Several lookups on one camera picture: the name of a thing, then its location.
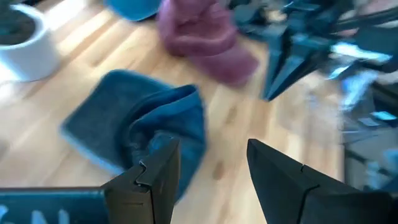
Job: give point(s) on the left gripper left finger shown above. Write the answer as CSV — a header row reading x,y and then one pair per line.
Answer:
x,y
155,186

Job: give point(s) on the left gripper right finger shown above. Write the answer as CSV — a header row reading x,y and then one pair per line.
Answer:
x,y
295,193

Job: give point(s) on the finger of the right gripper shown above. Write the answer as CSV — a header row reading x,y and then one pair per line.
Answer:
x,y
301,67
275,62

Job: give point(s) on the maroon baseball cap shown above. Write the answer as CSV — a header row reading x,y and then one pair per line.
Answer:
x,y
202,40

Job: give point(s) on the blue denim baseball cap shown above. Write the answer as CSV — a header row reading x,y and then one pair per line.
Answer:
x,y
133,9
130,109

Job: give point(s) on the white round plant pot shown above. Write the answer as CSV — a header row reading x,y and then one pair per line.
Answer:
x,y
28,62

